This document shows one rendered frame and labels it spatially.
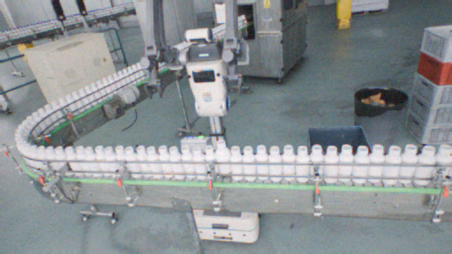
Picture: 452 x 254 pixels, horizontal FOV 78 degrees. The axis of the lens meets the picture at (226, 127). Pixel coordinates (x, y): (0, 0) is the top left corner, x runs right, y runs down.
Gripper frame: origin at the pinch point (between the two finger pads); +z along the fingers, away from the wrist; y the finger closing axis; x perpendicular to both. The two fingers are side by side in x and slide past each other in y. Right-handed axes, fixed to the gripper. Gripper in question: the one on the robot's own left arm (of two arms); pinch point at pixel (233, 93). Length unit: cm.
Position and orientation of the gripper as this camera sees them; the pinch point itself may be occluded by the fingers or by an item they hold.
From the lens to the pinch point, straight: 147.9
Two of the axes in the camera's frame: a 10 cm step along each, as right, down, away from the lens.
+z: 0.5, 10.0, -0.3
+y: 9.8, -0.6, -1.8
